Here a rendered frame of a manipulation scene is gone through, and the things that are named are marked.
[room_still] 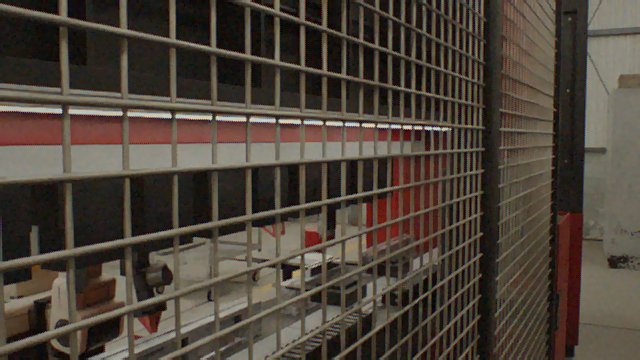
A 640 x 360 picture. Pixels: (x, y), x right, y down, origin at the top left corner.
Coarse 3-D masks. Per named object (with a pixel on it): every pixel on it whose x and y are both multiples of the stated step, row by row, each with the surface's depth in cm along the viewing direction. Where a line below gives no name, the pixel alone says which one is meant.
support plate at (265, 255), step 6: (258, 252) 206; (264, 252) 206; (270, 252) 206; (282, 252) 206; (288, 252) 206; (246, 258) 199; (252, 258) 198; (258, 258) 197; (264, 258) 196; (270, 258) 196; (294, 258) 195; (294, 264) 190; (306, 264) 187
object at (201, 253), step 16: (208, 240) 483; (224, 240) 584; (160, 256) 506; (192, 256) 523; (208, 256) 484; (224, 256) 506; (208, 272) 485; (256, 272) 559; (160, 288) 513; (208, 288) 488
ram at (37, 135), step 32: (0, 128) 89; (32, 128) 94; (96, 128) 105; (160, 128) 119; (192, 128) 128; (224, 128) 138; (256, 128) 149; (288, 128) 163; (320, 128) 179; (352, 128) 198; (384, 128) 223; (416, 128) 255; (0, 160) 89; (32, 160) 94; (96, 160) 105; (160, 160) 120; (192, 160) 128; (224, 160) 138; (256, 160) 150
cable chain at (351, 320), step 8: (368, 312) 122; (328, 320) 117; (352, 320) 117; (368, 320) 121; (328, 328) 112; (336, 328) 113; (352, 328) 114; (368, 328) 121; (320, 336) 107; (328, 336) 111; (336, 336) 108; (352, 336) 114; (288, 344) 103; (312, 344) 103; (320, 344) 103; (328, 344) 106; (336, 344) 108; (272, 352) 99; (288, 352) 101; (296, 352) 99; (312, 352) 100; (320, 352) 103; (328, 352) 106; (336, 352) 109
